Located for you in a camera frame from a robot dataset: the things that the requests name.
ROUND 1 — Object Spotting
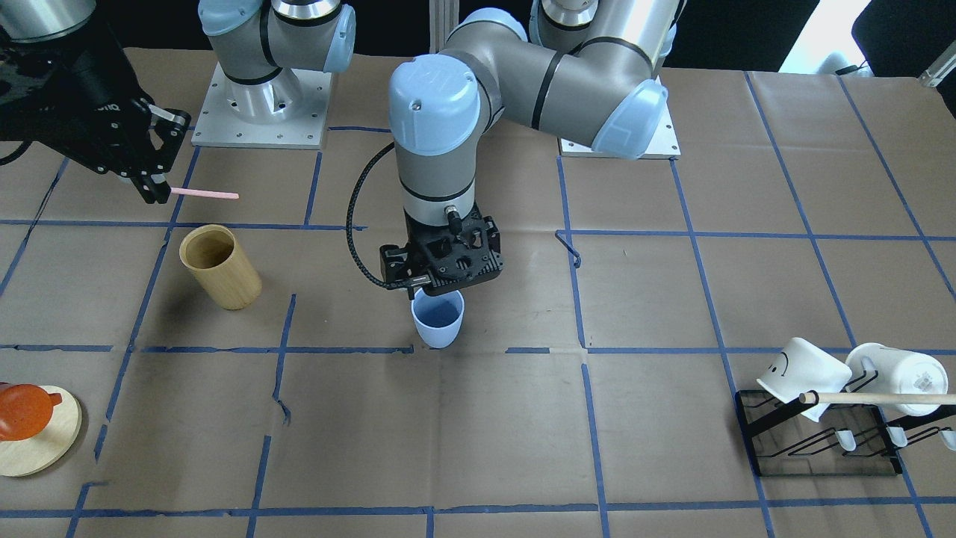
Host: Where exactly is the white smiley face mug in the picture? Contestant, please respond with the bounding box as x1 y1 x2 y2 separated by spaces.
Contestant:
756 337 851 403

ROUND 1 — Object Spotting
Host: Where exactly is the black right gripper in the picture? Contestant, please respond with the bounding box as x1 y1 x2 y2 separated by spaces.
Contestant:
71 96 191 204

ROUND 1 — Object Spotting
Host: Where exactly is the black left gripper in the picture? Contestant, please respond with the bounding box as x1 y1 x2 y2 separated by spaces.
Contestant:
379 210 504 299

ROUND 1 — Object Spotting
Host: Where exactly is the black wire cup rack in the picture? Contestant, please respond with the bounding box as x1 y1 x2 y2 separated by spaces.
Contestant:
735 389 954 477

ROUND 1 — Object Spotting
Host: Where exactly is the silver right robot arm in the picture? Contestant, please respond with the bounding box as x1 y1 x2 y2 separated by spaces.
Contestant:
1 1 191 204

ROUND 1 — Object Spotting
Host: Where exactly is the orange teapot lid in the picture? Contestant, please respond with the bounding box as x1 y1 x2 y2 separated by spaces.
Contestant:
1 383 63 442

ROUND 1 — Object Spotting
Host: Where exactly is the light blue plastic cup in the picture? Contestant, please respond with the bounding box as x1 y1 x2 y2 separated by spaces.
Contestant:
411 288 465 350

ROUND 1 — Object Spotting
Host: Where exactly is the bamboo chopstick holder cup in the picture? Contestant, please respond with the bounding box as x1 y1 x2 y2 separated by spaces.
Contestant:
179 224 262 310

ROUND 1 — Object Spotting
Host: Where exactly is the round wooden coaster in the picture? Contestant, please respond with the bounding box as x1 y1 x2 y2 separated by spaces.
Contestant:
1 385 84 479

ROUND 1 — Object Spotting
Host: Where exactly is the white mug with print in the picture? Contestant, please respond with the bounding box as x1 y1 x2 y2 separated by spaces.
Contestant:
845 341 949 395

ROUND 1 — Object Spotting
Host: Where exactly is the pink chopstick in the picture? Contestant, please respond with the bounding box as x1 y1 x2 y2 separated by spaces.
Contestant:
170 188 240 200

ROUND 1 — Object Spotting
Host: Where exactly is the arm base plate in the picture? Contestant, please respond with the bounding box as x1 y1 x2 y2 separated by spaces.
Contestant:
191 65 335 150
559 78 682 160

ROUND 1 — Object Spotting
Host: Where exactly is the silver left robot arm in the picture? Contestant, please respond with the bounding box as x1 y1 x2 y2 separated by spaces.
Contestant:
373 1 684 296

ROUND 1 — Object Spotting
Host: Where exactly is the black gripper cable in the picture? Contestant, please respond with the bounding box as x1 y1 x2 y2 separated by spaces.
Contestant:
346 141 408 291

